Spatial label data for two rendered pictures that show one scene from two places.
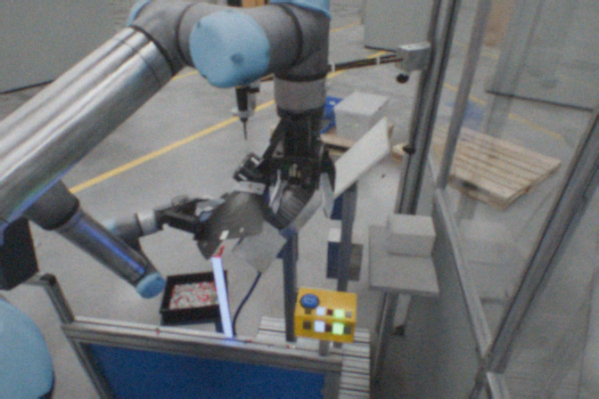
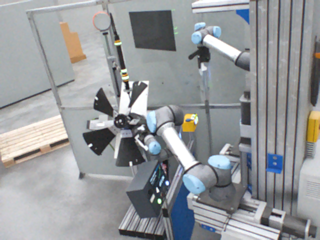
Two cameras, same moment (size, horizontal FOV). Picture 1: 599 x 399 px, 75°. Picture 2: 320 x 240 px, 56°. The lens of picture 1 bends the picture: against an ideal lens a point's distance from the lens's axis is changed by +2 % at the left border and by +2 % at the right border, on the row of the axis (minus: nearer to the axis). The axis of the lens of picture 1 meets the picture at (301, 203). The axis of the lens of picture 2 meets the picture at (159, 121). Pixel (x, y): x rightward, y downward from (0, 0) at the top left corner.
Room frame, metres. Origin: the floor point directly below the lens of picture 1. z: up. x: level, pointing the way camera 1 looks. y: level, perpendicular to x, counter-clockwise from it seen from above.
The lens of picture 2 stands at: (0.42, 2.16, 2.19)
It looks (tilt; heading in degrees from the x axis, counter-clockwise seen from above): 26 degrees down; 284
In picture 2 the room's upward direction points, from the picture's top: 10 degrees counter-clockwise
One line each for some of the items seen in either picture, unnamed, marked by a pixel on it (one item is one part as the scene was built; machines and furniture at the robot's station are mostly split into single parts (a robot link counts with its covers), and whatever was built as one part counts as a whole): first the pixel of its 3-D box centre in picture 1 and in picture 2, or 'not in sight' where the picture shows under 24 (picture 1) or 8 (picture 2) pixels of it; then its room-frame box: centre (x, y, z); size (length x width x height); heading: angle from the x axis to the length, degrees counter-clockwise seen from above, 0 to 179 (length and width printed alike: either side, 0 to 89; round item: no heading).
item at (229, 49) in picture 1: (236, 44); (210, 32); (0.47, 0.07, 1.78); 0.11 x 0.11 x 0.08; 54
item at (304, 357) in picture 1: (199, 344); (181, 170); (0.76, 0.32, 0.82); 0.90 x 0.04 x 0.08; 82
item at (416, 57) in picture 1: (414, 57); (112, 60); (1.38, -0.39, 1.54); 0.10 x 0.07 x 0.09; 117
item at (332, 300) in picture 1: (325, 316); (190, 123); (0.70, -0.07, 1.02); 0.16 x 0.10 x 0.11; 82
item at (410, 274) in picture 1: (399, 256); not in sight; (1.14, -0.39, 0.85); 0.36 x 0.24 x 0.03; 172
